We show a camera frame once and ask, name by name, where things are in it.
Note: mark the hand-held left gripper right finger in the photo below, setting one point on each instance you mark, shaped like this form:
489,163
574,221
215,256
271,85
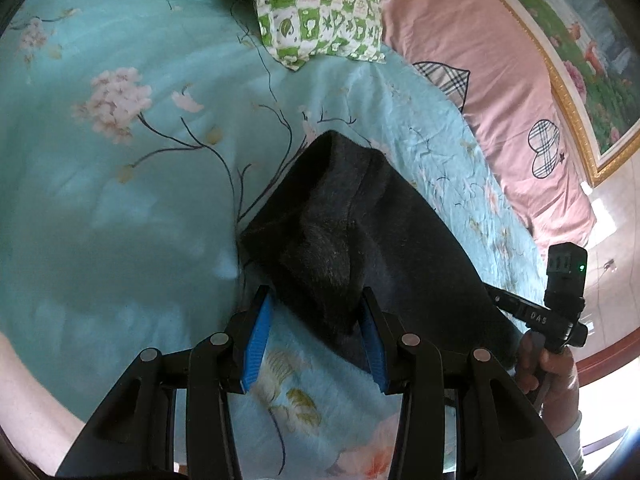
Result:
376,355

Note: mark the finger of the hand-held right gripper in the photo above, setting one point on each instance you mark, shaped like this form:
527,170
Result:
502,299

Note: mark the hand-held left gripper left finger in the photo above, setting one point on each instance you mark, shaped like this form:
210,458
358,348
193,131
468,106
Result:
257,342

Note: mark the dark grey pants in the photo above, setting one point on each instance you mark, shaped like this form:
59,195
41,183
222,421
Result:
370,240

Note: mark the person's right forearm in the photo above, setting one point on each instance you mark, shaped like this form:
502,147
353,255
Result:
571,440

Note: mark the person's right hand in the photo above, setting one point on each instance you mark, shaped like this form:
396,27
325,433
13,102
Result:
562,375

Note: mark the teal floral bed sheet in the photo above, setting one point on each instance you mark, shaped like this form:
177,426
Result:
165,220

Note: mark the pink quilt with plaid hearts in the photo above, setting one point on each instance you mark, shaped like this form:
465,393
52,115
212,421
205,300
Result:
492,100

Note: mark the gold framed flower picture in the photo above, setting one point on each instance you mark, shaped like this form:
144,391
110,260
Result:
580,55

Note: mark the green white checked pillow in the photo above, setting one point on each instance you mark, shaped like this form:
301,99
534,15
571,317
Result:
320,7

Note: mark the wooden bed frame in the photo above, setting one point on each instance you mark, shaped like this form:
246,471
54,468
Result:
612,345

